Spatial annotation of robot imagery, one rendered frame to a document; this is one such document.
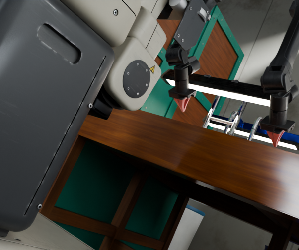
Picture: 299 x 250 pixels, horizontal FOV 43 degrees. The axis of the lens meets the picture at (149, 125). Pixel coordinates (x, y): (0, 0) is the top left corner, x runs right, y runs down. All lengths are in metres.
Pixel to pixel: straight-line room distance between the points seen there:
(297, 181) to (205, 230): 2.96
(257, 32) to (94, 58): 4.29
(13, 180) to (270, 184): 0.81
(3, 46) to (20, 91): 0.07
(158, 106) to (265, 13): 3.03
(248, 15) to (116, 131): 3.80
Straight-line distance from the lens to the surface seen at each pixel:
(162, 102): 2.32
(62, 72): 0.68
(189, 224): 3.63
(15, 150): 0.66
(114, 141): 1.56
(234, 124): 1.90
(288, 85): 1.31
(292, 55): 1.38
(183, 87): 1.56
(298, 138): 2.22
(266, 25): 4.96
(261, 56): 4.70
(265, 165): 1.26
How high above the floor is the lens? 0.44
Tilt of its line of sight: 10 degrees up
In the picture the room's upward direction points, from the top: 25 degrees clockwise
